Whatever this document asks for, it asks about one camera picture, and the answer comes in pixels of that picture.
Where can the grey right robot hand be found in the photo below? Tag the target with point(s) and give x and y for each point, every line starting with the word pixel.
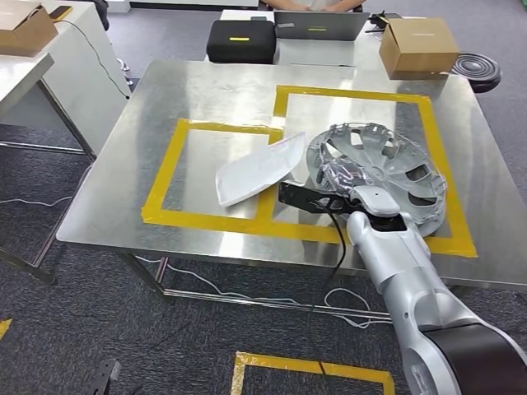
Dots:
pixel 343 175

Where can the silver plastic wheel hubcap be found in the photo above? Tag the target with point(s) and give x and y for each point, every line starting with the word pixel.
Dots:
pixel 391 163

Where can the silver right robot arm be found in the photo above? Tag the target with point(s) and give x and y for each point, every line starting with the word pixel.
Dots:
pixel 411 283

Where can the white plastic car part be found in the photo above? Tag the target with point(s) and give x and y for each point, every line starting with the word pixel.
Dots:
pixel 259 169

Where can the stainless steel workbench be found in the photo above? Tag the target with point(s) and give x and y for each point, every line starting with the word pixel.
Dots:
pixel 205 87

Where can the yellow tape rectangle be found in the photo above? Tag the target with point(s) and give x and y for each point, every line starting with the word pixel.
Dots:
pixel 349 95
pixel 164 180

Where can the brown cardboard box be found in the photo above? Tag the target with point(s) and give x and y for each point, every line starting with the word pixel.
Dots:
pixel 417 46
pixel 25 27

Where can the person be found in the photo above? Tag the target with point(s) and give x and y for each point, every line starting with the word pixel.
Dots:
pixel 312 4

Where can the black hard carry case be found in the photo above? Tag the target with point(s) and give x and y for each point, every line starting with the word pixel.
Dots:
pixel 241 46

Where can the yellow floor tape square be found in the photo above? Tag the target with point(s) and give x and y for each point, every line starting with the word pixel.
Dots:
pixel 312 366

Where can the black ribbed round disc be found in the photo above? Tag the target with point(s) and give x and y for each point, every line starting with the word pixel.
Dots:
pixel 477 71

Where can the white desk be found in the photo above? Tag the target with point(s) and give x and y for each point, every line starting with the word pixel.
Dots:
pixel 94 98

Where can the dark flat device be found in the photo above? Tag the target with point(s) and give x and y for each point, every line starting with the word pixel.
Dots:
pixel 60 13

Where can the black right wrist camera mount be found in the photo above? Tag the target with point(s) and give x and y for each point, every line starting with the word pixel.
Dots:
pixel 296 195

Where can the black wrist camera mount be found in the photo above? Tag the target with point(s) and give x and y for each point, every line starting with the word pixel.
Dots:
pixel 103 376
pixel 296 195

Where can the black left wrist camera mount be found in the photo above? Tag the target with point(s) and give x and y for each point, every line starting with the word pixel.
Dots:
pixel 103 376

